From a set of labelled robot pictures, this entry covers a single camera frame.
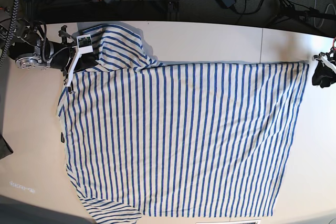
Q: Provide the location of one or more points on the dark object at left edge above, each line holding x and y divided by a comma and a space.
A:
5, 149

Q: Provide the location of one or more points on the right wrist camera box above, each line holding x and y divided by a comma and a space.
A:
84, 44

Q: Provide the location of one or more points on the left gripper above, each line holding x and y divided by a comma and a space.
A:
324, 74

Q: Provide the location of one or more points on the black tripod stand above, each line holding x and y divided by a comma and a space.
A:
308, 16

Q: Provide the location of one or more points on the blue white striped T-shirt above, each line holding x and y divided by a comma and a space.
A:
187, 140

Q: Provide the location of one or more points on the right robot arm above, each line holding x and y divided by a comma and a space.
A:
26, 43

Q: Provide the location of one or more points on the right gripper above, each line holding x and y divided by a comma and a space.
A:
58, 55

